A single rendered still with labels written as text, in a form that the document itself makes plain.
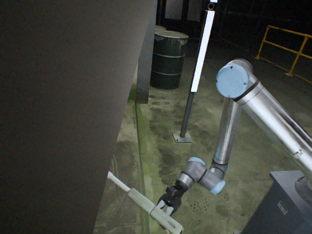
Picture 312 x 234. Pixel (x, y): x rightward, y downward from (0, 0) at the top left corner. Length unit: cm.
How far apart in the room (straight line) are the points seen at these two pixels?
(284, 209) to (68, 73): 114
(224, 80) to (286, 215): 77
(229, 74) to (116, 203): 123
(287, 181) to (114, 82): 107
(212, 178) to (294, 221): 41
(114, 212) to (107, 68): 131
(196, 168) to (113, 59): 83
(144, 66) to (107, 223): 189
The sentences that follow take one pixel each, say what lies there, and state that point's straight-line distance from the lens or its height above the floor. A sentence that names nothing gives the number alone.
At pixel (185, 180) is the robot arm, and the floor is 61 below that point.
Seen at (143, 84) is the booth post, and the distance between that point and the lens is 275.
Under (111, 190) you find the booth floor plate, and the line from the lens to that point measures 167.
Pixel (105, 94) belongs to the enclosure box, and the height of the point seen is 121.
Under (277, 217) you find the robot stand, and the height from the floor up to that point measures 47.
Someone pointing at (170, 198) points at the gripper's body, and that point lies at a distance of 103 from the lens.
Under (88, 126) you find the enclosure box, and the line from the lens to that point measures 41.
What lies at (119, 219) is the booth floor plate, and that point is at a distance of 154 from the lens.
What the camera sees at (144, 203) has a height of 55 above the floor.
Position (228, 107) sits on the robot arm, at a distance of 97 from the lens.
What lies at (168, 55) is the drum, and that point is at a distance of 317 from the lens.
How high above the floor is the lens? 138
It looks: 32 degrees down
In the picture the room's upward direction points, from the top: 7 degrees clockwise
